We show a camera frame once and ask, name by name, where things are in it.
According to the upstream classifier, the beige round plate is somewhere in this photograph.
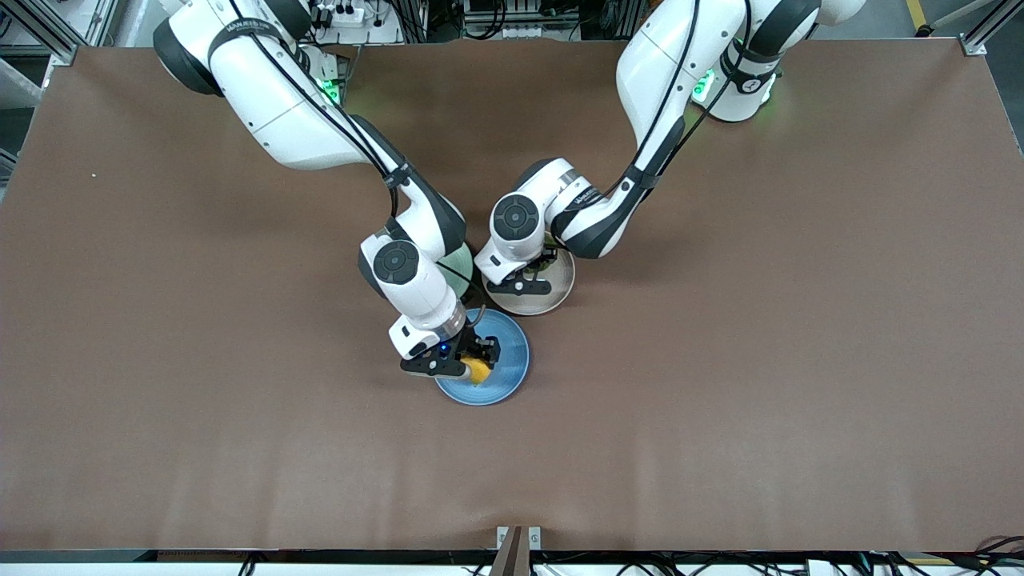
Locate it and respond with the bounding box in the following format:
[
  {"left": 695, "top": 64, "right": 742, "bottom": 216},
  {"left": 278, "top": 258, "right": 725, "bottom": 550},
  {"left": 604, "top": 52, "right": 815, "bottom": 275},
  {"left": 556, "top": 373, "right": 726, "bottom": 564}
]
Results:
[{"left": 484, "top": 246, "right": 576, "bottom": 317}]

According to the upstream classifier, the blue round plate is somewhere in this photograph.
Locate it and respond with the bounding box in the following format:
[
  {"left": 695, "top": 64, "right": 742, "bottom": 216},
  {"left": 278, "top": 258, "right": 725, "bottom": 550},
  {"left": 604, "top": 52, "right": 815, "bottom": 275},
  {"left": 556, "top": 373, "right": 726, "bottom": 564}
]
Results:
[{"left": 434, "top": 309, "right": 530, "bottom": 406}]

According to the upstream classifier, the green round plate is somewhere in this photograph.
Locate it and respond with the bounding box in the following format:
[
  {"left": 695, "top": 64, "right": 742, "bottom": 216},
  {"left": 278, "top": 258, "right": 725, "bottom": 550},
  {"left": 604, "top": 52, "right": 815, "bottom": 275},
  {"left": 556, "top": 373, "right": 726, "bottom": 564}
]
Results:
[{"left": 438, "top": 242, "right": 478, "bottom": 311}]

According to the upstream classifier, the white power strip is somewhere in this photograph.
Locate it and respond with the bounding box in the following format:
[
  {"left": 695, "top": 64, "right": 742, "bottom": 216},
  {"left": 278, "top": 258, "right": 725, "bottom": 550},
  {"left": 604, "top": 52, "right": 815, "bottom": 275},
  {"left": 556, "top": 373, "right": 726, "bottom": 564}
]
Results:
[{"left": 310, "top": 2, "right": 366, "bottom": 26}]

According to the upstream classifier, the metal table edge bracket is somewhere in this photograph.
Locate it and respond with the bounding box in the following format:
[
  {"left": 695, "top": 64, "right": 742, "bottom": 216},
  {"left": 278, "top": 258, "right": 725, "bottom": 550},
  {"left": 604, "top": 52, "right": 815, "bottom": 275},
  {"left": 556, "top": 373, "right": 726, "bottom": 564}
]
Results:
[{"left": 496, "top": 526, "right": 542, "bottom": 576}]

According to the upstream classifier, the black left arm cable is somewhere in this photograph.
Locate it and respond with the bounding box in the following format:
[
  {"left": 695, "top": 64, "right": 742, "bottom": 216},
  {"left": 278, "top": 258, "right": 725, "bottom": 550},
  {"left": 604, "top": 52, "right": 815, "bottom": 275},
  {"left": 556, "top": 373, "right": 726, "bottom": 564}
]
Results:
[{"left": 608, "top": 0, "right": 757, "bottom": 197}]

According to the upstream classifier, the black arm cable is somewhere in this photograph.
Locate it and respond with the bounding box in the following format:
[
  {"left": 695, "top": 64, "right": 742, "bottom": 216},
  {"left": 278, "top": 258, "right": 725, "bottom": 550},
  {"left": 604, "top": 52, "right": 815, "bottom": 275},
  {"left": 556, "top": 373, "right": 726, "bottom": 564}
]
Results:
[
  {"left": 608, "top": 0, "right": 757, "bottom": 197},
  {"left": 228, "top": 0, "right": 490, "bottom": 325}
]

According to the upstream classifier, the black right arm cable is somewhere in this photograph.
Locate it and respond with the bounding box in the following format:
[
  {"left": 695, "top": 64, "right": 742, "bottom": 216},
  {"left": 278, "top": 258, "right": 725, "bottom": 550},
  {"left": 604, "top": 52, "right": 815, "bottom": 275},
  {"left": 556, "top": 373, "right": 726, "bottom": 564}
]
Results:
[{"left": 228, "top": 0, "right": 490, "bottom": 325}]

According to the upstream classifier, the aluminium frame profile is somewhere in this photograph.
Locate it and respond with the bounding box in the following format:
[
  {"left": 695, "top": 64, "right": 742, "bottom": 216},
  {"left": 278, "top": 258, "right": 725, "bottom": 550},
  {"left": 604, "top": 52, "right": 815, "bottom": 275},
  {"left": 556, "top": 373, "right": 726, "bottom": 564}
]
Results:
[
  {"left": 0, "top": 0, "right": 121, "bottom": 66},
  {"left": 960, "top": 0, "right": 1024, "bottom": 57}
]

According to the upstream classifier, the black cable bundle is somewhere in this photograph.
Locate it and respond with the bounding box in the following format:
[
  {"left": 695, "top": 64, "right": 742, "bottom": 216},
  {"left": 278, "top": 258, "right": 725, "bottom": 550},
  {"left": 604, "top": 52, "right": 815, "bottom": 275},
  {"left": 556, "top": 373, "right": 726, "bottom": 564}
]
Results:
[{"left": 968, "top": 534, "right": 1024, "bottom": 574}]

